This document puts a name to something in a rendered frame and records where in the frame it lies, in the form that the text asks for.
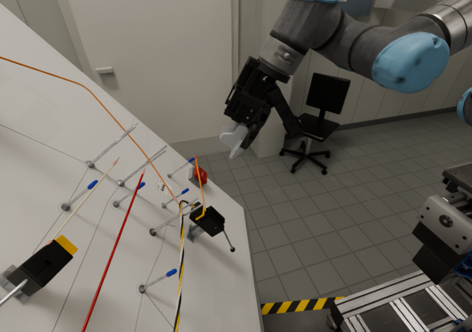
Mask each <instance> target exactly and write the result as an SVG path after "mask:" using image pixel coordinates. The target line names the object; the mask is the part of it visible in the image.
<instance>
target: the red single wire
mask: <svg viewBox="0 0 472 332"><path fill-rule="evenodd" d="M145 168H146V167H145ZM145 168H144V170H143V172H142V173H141V177H140V180H139V182H138V185H137V187H136V191H135V192H134V195H133V198H132V200H131V203H130V205H129V209H128V211H127V213H126V216H125V219H124V221H123V223H122V227H121V229H120V231H119V234H118V237H117V240H116V242H115V244H114V247H113V249H112V252H111V254H110V258H109V260H108V262H107V265H106V268H105V271H104V272H103V276H102V278H101V280H100V283H99V286H98V289H97V291H96V294H95V296H94V299H93V302H92V304H91V307H90V309H89V311H88V314H87V317H86V320H85V322H84V325H83V327H82V330H81V332H85V330H86V327H87V324H88V322H89V319H90V317H91V313H92V311H93V308H94V306H95V303H96V301H97V298H98V295H99V293H100V290H101V287H102V285H103V282H104V279H105V276H106V274H107V271H108V268H109V266H110V263H111V261H112V257H113V255H114V252H115V250H116V247H117V244H118V242H119V239H120V236H121V234H122V231H123V229H124V226H125V223H126V220H127V218H128V216H129V212H130V210H131V207H132V205H133V201H134V199H135V197H136V194H137V191H138V188H139V186H140V183H141V180H142V178H143V176H144V173H145Z"/></svg>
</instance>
